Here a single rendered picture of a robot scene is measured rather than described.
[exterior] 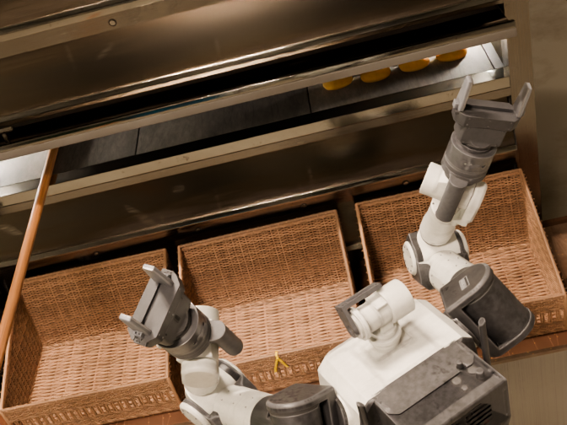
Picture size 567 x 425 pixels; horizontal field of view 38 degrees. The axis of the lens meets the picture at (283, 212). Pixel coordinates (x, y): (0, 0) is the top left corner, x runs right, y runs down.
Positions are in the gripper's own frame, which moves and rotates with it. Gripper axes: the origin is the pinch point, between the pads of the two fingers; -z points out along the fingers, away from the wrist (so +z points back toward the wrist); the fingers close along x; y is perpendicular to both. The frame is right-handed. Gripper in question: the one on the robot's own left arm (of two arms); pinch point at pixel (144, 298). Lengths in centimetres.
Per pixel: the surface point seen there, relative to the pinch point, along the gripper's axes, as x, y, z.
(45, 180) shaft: 46, -108, 90
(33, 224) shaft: 28, -96, 81
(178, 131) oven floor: 78, -79, 102
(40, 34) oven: 73, -99, 50
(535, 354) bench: 48, 43, 141
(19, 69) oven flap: 65, -107, 58
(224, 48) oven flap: 91, -54, 69
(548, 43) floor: 279, -13, 306
